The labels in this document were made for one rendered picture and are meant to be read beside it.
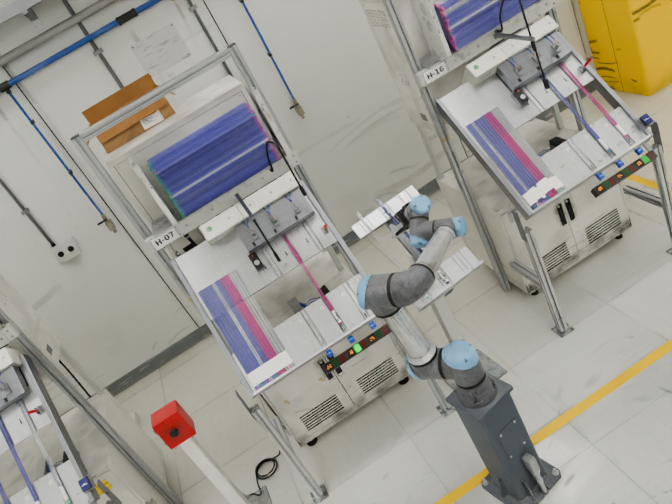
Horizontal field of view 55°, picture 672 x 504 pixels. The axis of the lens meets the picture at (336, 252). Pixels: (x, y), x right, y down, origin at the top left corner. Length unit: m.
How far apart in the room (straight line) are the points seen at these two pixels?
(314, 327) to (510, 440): 0.92
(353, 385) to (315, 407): 0.22
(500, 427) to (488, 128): 1.37
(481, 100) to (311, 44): 1.59
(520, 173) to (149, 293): 2.72
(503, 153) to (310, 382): 1.43
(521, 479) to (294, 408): 1.16
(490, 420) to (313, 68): 2.77
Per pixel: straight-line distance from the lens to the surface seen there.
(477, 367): 2.36
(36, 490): 3.09
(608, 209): 3.70
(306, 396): 3.26
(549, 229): 3.49
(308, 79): 4.44
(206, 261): 2.93
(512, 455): 2.65
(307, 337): 2.79
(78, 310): 4.69
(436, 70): 3.12
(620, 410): 3.03
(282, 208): 2.87
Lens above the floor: 2.32
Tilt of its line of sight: 28 degrees down
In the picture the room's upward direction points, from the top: 29 degrees counter-clockwise
